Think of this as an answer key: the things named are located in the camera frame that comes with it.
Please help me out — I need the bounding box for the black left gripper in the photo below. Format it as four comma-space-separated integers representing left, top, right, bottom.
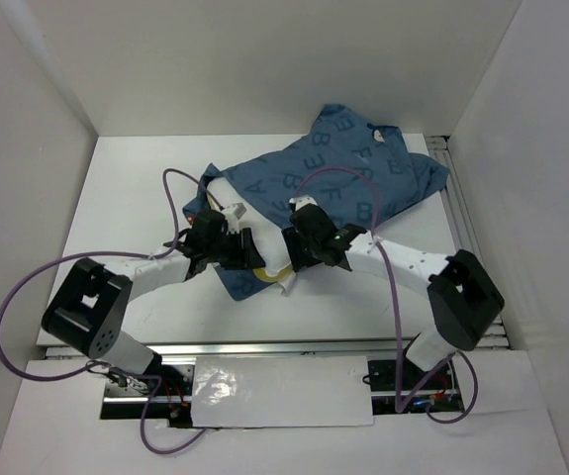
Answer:
205, 226, 265, 269

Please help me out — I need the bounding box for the white pillow with yellow edge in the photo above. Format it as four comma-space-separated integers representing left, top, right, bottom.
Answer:
207, 177, 296, 301

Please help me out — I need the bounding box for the blue cartoon print pillowcase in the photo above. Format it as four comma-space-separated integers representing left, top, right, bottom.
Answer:
183, 104, 449, 301

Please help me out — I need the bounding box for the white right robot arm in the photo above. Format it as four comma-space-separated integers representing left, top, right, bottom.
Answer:
282, 197, 505, 388

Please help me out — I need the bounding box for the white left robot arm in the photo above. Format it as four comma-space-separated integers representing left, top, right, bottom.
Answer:
42, 203, 265, 395

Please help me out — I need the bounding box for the white cover sheet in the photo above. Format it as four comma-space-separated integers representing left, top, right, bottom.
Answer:
191, 356, 373, 428

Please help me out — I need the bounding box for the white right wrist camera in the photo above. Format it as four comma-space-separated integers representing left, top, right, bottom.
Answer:
289, 195, 317, 213

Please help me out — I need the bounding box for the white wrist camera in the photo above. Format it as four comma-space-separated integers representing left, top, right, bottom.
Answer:
289, 195, 317, 213
221, 203, 246, 234

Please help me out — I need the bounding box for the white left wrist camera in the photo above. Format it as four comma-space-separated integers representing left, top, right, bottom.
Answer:
221, 203, 246, 234

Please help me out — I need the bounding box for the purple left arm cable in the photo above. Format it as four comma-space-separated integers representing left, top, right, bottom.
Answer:
0, 168, 226, 382

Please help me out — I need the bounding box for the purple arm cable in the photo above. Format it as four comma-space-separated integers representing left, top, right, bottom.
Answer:
293, 166, 479, 427
0, 168, 226, 382

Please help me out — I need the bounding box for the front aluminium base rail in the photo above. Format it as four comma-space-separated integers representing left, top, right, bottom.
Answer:
46, 337, 468, 422

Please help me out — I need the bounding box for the aluminium frame rail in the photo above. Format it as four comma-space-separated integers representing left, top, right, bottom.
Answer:
425, 136, 512, 350

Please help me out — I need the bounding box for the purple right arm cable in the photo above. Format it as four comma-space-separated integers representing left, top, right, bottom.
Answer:
293, 166, 479, 427

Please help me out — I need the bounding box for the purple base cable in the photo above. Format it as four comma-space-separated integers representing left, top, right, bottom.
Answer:
140, 378, 216, 454

